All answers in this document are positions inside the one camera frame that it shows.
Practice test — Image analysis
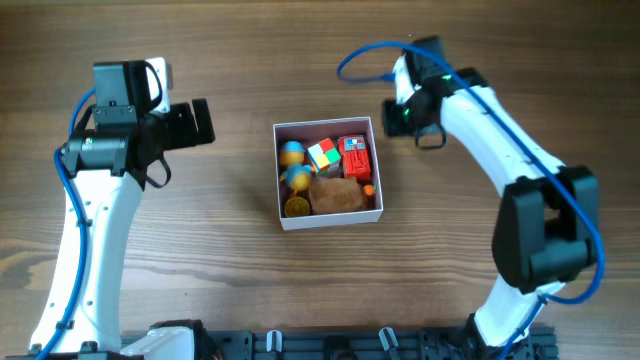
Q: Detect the red toy truck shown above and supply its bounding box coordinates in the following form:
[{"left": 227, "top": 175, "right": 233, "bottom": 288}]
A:
[{"left": 338, "top": 134, "right": 372, "bottom": 182}]

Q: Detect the orange duck toy blue cap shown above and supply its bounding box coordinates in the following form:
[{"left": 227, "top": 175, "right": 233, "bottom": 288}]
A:
[{"left": 278, "top": 141, "right": 312, "bottom": 197}]

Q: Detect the white box with pink interior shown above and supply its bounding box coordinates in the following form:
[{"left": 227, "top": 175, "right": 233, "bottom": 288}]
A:
[{"left": 273, "top": 116, "right": 384, "bottom": 230}]

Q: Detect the multicoloured puzzle cube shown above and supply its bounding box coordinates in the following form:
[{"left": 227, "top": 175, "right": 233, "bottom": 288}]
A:
[{"left": 307, "top": 138, "right": 341, "bottom": 176}]

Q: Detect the yellow round lemon slice toy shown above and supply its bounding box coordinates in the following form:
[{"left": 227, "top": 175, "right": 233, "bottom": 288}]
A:
[{"left": 284, "top": 196, "right": 311, "bottom": 218}]

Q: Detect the brown plush toy with carrot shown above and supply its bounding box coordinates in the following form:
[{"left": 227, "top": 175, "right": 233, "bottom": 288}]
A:
[{"left": 308, "top": 177, "right": 378, "bottom": 215}]

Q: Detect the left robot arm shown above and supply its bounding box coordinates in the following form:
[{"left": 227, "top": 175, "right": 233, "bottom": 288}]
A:
[{"left": 26, "top": 57, "right": 215, "bottom": 359}]

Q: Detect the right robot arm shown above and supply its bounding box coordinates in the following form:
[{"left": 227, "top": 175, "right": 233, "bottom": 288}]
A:
[{"left": 382, "top": 37, "right": 606, "bottom": 359}]

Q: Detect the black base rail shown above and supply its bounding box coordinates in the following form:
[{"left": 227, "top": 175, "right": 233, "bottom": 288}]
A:
[{"left": 119, "top": 324, "right": 556, "bottom": 360}]

